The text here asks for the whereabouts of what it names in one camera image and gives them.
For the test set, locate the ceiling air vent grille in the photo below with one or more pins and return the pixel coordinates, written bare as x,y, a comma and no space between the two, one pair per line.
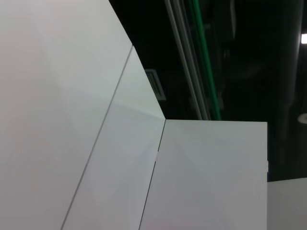
156,85

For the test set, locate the white ceiling conduit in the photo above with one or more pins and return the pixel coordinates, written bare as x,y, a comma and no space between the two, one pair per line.
184,60

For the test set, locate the green ceiling pipe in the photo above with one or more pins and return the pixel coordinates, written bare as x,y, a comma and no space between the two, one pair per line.
203,43

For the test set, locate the rectangular ceiling light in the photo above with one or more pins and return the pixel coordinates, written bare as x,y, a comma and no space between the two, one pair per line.
304,38

